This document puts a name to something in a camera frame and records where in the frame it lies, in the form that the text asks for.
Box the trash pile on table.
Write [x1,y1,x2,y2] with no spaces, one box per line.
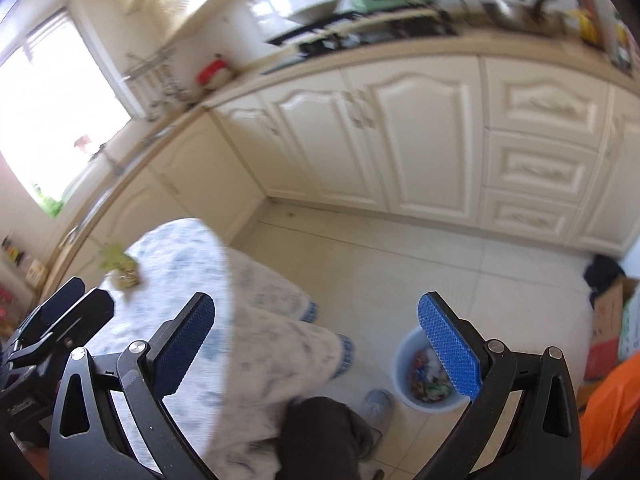
[99,243,140,290]

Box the trash pile in bin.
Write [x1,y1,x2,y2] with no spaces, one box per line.
[407,347,454,404]

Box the light blue trash bin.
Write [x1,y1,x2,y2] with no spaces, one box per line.
[392,326,469,414]

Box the kitchen window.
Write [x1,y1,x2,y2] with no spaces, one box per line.
[1,9,139,207]

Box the cream kitchen cabinet run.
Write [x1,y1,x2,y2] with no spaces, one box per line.
[43,32,639,294]

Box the orange plastic bag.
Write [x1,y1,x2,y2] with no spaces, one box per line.
[579,352,639,469]

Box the brown red cardboard box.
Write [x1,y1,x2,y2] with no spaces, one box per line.
[584,276,639,382]

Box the white green rice sack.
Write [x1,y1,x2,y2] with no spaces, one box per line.
[617,288,640,362]

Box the steel sink with faucet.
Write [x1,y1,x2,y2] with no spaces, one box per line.
[60,123,177,252]

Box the grey slipper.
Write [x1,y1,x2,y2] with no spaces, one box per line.
[359,389,395,438]

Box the dark cloth on floor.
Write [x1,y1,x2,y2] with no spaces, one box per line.
[582,255,626,307]

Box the floral white blue tablecloth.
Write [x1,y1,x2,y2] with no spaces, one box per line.
[87,219,354,479]

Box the dark trouser leg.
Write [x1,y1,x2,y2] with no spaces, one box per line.
[276,396,373,480]

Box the metal utensil rack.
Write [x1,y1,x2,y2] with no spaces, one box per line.
[122,47,193,122]

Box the red white container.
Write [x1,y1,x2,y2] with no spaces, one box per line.
[196,54,233,91]

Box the metal wok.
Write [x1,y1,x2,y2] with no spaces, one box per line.
[285,0,343,26]

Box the steel pot on counter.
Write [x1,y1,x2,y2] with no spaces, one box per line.
[480,0,565,37]

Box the black gas stove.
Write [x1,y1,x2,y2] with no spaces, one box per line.
[267,6,458,60]

